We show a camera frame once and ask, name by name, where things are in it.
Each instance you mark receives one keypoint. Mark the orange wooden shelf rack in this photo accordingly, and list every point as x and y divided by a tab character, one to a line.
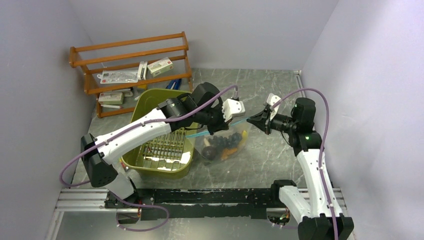
110	69

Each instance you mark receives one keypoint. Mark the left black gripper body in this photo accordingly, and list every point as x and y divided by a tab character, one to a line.
213	118

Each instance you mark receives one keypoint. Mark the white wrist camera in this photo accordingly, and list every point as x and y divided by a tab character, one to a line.
274	102
232	108

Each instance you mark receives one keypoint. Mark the white box lower shelf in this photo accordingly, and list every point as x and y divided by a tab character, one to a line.
111	98

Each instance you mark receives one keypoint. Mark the white green box on shelf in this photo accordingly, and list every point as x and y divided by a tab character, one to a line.
161	66

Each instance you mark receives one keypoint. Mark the blue stapler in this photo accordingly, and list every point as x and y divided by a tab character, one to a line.
174	84

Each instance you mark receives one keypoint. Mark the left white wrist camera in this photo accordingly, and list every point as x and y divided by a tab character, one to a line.
232	108

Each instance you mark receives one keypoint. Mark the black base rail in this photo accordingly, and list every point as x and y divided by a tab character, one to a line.
149	204

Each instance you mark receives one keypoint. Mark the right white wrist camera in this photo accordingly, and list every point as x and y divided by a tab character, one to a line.
274	102

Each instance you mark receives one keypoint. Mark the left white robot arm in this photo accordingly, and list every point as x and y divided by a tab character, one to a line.
99	154

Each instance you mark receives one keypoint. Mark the olive green plastic bin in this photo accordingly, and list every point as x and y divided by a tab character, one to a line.
167	156

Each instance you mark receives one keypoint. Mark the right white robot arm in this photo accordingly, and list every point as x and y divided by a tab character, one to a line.
320	217

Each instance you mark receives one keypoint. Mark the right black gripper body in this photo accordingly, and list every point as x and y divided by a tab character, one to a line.
283	123

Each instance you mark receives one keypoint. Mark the aluminium frame rail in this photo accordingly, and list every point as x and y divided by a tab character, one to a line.
81	200

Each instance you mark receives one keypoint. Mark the clear blister pack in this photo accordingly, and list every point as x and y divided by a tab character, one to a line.
118	77

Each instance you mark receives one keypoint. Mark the small white upright box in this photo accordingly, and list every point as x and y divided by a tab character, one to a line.
142	70

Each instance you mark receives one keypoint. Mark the clear zip top bag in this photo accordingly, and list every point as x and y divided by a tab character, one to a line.
223	145

